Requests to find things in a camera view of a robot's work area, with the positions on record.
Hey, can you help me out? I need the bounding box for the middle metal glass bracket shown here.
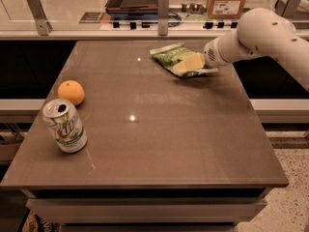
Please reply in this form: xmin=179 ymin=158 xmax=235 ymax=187
xmin=157 ymin=0 xmax=169 ymax=36

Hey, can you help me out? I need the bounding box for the orange fruit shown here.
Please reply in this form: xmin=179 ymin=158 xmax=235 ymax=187
xmin=57 ymin=80 xmax=85 ymax=105

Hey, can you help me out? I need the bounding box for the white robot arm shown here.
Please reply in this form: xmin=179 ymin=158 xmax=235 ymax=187
xmin=193 ymin=8 xmax=309 ymax=90

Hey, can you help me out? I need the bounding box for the metal glass bracket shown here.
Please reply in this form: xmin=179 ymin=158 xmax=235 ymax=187
xmin=275 ymin=0 xmax=309 ymax=19
xmin=26 ymin=0 xmax=52 ymax=36
xmin=157 ymin=0 xmax=169 ymax=36

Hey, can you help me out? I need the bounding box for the cardboard box with label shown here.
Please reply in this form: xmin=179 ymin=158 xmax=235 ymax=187
xmin=207 ymin=0 xmax=246 ymax=19

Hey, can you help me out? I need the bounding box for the white green 7up can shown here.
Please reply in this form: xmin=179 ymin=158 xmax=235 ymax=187
xmin=42 ymin=99 xmax=88 ymax=153

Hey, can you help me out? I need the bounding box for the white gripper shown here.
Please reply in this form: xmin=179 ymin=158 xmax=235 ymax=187
xmin=172 ymin=30 xmax=255 ymax=75

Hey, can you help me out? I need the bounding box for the left metal glass bracket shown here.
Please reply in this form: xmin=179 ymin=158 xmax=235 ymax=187
xmin=26 ymin=0 xmax=52 ymax=36

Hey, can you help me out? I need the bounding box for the right metal glass bracket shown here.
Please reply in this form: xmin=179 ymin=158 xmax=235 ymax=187
xmin=275 ymin=0 xmax=309 ymax=19

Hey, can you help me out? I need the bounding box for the snack bag under table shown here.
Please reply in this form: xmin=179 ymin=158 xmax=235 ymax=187
xmin=22 ymin=212 xmax=59 ymax=232

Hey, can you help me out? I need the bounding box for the green jalapeno chip bag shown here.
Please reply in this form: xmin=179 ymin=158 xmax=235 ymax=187
xmin=150 ymin=43 xmax=217 ymax=78

